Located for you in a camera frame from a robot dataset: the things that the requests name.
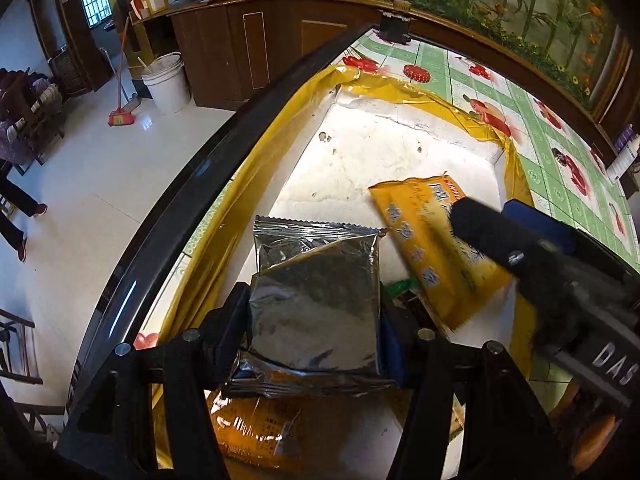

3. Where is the white plastic bucket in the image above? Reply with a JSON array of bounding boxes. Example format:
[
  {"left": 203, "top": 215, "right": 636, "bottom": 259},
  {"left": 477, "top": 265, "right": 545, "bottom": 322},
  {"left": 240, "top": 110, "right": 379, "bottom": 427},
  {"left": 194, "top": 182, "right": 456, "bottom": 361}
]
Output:
[{"left": 141, "top": 52, "right": 193, "bottom": 115}]

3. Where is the small black box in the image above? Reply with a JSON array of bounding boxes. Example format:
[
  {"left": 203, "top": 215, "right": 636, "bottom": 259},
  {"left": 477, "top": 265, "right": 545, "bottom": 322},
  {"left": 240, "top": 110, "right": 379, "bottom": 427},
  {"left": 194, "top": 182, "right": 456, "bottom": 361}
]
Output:
[{"left": 378, "top": 10, "right": 414, "bottom": 44}]

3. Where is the white spray bottle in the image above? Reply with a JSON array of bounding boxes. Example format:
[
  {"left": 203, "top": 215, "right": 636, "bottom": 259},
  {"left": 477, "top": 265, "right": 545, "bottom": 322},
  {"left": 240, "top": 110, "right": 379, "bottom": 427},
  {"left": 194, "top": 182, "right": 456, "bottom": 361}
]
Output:
[{"left": 606, "top": 135, "right": 640, "bottom": 182}]

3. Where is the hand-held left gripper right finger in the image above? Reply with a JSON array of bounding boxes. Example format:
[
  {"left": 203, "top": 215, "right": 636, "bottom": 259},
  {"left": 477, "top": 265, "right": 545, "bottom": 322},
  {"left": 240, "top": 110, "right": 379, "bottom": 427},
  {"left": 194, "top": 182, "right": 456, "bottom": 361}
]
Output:
[{"left": 378, "top": 285, "right": 573, "bottom": 480}]

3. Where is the red broom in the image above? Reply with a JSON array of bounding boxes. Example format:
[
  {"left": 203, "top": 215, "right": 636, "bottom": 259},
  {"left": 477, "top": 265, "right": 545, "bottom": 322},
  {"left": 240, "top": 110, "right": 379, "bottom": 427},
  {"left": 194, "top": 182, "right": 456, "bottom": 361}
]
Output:
[{"left": 108, "top": 16, "right": 142, "bottom": 128}]

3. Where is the orange snack packet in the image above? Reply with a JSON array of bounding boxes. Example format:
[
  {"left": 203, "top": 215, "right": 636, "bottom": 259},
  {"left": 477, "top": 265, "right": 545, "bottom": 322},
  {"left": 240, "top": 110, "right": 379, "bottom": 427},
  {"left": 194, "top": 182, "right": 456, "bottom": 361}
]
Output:
[
  {"left": 369, "top": 174, "right": 516, "bottom": 332},
  {"left": 207, "top": 389, "right": 406, "bottom": 471}
]

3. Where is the bright green snack packet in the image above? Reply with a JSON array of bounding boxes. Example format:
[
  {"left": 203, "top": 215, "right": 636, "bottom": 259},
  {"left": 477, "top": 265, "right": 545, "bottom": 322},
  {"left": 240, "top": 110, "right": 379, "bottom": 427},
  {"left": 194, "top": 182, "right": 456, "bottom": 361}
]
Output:
[{"left": 387, "top": 277, "right": 451, "bottom": 341}]

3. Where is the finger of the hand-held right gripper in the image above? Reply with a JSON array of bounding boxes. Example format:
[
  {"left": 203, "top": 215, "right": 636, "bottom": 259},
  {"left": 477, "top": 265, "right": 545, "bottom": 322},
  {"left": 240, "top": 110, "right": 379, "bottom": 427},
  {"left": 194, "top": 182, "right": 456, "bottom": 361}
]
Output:
[
  {"left": 501, "top": 199, "right": 577, "bottom": 257},
  {"left": 449, "top": 196, "right": 547, "bottom": 282}
]

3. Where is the person's right hand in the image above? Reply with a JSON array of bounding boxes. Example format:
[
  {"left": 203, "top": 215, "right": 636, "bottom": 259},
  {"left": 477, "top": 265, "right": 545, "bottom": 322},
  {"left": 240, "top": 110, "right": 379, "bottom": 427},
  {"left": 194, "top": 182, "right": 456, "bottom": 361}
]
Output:
[{"left": 547, "top": 382, "right": 621, "bottom": 476}]

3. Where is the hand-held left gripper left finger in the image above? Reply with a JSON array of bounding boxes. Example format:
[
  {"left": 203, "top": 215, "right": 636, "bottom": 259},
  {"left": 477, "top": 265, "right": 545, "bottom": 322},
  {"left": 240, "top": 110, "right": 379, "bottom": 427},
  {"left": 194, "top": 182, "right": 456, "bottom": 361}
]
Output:
[{"left": 55, "top": 282, "right": 251, "bottom": 480}]

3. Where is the yellow taped foam box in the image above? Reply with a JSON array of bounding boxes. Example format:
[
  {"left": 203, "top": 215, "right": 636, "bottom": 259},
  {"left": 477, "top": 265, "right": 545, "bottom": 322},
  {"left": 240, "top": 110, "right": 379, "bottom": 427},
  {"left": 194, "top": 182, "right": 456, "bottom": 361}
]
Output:
[{"left": 150, "top": 65, "right": 538, "bottom": 480}]

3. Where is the brown wooden cabinet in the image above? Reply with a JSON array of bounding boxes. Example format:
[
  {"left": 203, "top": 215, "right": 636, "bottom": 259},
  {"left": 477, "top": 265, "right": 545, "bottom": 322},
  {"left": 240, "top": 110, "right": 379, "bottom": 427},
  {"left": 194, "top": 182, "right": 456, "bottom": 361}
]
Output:
[{"left": 117, "top": 0, "right": 640, "bottom": 201}]

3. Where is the wicker basket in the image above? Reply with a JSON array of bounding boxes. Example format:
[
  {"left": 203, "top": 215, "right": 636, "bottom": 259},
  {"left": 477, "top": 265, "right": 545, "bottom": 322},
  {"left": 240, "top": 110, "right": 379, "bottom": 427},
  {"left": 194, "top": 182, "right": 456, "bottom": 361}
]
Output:
[{"left": 47, "top": 47, "right": 89, "bottom": 97}]

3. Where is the wooden chair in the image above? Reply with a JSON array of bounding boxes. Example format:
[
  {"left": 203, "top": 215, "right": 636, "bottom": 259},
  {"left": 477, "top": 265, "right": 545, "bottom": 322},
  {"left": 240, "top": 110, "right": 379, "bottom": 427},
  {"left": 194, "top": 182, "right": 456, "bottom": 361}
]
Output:
[
  {"left": 0, "top": 307, "right": 67, "bottom": 443},
  {"left": 12, "top": 74, "right": 67, "bottom": 166}
]

